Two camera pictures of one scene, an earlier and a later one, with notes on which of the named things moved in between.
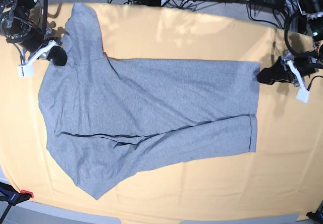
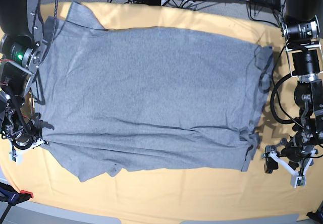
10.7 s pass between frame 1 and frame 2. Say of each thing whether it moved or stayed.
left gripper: moved
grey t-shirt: moved
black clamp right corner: stayed
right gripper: moved
